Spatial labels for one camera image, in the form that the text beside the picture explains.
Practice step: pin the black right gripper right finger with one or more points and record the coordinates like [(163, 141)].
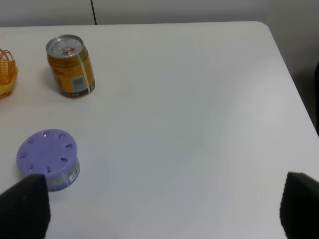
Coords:
[(299, 208)]

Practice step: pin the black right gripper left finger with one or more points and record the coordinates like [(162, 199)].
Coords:
[(25, 209)]

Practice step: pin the orange wicker basket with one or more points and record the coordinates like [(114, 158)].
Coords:
[(8, 73)]

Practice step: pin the purple lidded air freshener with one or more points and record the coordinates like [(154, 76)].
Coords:
[(53, 153)]

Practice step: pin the gold energy drink can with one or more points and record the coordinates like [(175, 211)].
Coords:
[(70, 64)]

